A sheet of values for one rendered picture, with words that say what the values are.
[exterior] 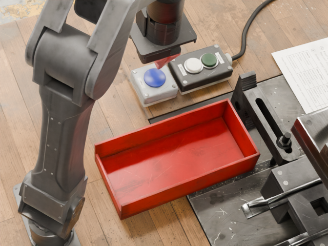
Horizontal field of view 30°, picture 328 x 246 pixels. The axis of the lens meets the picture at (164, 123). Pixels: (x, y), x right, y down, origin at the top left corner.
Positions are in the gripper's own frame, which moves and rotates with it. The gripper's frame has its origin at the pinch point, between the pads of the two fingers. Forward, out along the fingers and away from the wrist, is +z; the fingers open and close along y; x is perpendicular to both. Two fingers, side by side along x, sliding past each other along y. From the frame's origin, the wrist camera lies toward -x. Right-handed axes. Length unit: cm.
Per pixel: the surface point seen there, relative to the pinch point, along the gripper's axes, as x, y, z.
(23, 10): -101, 5, 99
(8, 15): -100, 11, 98
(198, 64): 0.9, -8.1, 3.3
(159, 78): 1.2, 0.1, 3.2
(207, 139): 14.3, -3.8, 6.3
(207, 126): 11.8, -5.1, 6.4
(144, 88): 1.7, 3.2, 3.9
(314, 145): 30.3, -8.4, -17.3
